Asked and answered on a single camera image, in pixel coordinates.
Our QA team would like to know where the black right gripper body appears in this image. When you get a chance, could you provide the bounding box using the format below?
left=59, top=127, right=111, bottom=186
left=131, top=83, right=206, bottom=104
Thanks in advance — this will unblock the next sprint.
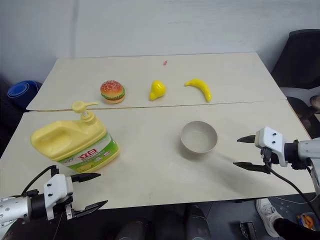
left=259, top=146, right=279, bottom=171

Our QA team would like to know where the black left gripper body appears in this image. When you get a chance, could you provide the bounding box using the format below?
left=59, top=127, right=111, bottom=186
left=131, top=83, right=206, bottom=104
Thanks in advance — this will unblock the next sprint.
left=52, top=174, right=77, bottom=221

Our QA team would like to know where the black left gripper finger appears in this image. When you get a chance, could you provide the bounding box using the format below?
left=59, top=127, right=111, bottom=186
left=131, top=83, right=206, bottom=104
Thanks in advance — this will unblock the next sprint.
left=70, top=172, right=102, bottom=184
left=71, top=199, right=109, bottom=220

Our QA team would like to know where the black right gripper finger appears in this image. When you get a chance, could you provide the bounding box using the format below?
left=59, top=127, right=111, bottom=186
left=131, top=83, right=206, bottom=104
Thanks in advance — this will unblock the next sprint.
left=232, top=161, right=272, bottom=175
left=236, top=134, right=257, bottom=145

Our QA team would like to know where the yellow detergent pump bottle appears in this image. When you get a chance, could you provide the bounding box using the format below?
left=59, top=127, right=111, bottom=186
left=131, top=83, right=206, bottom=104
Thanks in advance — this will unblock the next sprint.
left=30, top=100, right=121, bottom=174

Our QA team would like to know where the beige round bowl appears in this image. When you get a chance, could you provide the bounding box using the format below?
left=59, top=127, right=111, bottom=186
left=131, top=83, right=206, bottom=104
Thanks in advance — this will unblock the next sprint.
left=180, top=120, right=218, bottom=154

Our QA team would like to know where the white sneaker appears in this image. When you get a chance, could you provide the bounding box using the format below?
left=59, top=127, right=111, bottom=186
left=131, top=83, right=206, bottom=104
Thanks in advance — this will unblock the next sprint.
left=254, top=198, right=285, bottom=238

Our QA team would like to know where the yellow toy banana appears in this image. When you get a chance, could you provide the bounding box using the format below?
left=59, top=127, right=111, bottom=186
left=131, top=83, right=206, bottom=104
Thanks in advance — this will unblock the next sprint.
left=184, top=78, right=214, bottom=103

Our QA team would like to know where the orange packet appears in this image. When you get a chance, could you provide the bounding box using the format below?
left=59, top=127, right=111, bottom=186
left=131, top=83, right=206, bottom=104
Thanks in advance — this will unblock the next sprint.
left=296, top=213, right=315, bottom=229

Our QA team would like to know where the black trouser leg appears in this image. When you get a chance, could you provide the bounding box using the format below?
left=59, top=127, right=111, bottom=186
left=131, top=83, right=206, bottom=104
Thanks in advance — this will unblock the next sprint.
left=273, top=216, right=320, bottom=240

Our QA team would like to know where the toy hamburger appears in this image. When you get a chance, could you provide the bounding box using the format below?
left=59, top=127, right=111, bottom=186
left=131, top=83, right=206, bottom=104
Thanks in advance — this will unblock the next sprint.
left=100, top=79, right=126, bottom=105

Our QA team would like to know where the black office chair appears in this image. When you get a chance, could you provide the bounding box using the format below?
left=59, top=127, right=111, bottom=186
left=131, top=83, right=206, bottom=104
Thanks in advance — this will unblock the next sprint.
left=270, top=29, right=320, bottom=140

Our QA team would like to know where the yellow toy pear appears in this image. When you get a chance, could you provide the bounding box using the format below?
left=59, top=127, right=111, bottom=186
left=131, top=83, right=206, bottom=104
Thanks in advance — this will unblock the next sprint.
left=149, top=79, right=167, bottom=102

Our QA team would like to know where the blue rolled mat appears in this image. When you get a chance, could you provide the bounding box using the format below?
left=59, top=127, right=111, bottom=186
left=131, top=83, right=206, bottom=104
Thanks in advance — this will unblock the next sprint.
left=6, top=80, right=42, bottom=100

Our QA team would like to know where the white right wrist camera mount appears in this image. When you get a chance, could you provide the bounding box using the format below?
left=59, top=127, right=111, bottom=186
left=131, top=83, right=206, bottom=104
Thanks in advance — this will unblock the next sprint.
left=253, top=126, right=289, bottom=168

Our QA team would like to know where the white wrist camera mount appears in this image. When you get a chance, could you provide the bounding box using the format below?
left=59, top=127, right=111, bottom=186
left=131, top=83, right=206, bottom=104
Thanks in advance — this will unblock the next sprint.
left=253, top=126, right=289, bottom=168
left=43, top=173, right=75, bottom=221

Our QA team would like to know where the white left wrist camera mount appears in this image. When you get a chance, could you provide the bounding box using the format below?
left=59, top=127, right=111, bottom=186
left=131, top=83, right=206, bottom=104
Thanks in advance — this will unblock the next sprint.
left=43, top=173, right=75, bottom=221

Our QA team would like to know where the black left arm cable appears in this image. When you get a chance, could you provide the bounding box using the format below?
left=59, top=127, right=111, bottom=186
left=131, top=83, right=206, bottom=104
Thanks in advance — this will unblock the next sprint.
left=20, top=164, right=61, bottom=197

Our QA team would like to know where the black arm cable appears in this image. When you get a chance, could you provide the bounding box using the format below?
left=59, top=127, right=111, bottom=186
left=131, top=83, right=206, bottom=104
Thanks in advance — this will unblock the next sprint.
left=265, top=148, right=320, bottom=222
left=20, top=164, right=61, bottom=197

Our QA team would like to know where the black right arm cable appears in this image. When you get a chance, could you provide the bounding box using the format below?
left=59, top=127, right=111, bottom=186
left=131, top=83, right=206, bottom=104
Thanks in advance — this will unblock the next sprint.
left=265, top=148, right=320, bottom=222

